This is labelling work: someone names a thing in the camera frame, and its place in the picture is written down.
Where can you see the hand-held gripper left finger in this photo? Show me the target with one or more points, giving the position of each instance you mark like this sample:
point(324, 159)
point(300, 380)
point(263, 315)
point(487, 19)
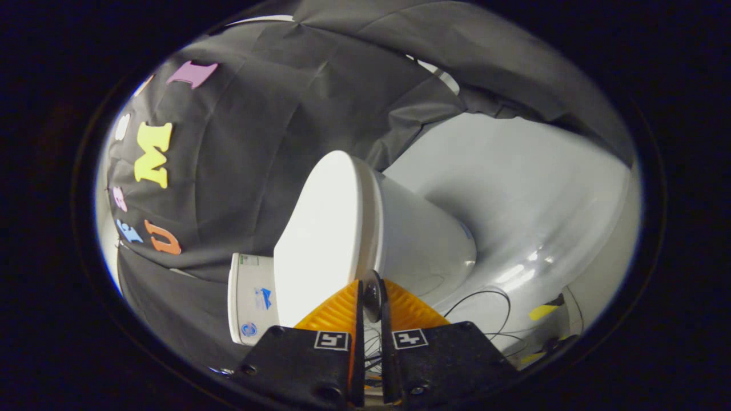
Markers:
point(297, 365)

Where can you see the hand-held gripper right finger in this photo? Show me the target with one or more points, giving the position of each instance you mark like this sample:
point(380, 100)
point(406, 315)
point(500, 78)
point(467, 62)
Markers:
point(451, 359)

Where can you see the white toilet lid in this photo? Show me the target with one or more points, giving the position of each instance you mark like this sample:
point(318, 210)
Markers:
point(325, 228)

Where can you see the white toilet tank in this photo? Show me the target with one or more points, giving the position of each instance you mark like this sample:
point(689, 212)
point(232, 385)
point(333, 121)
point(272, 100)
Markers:
point(251, 308)

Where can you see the yellow tape tag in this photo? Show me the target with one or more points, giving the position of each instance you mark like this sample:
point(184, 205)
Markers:
point(541, 311)

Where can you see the black backdrop cloth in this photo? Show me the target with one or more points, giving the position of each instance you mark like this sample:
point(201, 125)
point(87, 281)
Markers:
point(257, 142)

